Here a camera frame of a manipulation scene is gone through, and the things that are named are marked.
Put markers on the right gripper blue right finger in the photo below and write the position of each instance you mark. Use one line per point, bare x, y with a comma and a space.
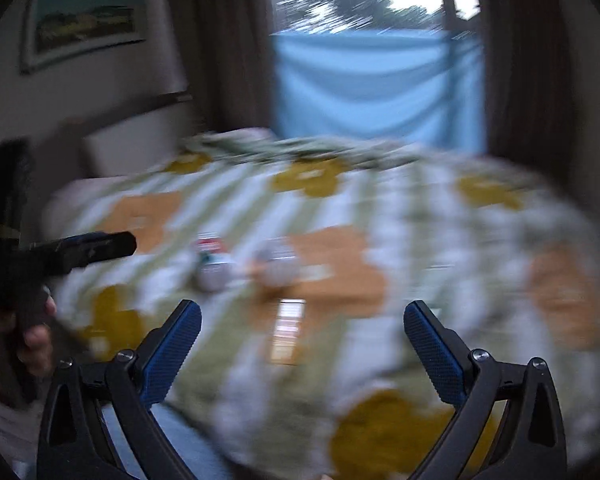
530, 442

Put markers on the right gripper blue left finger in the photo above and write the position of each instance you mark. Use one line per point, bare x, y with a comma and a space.
74, 441

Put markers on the amber transparent plastic cup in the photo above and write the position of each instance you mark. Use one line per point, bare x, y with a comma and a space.
287, 332

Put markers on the red green labelled cup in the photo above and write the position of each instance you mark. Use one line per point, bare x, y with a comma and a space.
214, 265

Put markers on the white blue labelled cup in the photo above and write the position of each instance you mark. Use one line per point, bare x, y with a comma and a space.
276, 264

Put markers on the person's left hand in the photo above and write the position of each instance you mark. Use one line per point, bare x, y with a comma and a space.
26, 354

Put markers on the grey bed headboard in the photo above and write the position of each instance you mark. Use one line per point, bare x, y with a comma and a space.
60, 159

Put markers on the white pillow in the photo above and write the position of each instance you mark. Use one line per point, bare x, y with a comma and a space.
141, 142

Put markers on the framed landscape picture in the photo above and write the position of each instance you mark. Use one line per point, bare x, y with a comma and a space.
56, 30

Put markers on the striped floral blanket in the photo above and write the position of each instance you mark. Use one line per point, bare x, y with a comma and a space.
500, 255

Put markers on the right brown curtain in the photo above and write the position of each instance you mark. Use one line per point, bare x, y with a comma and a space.
531, 111

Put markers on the brown curtain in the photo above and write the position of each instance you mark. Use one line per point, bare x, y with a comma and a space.
531, 111
226, 52

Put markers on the left brown curtain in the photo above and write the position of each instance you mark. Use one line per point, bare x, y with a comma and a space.
226, 52

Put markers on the blue cloth on window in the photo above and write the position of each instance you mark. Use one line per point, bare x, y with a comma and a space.
417, 86

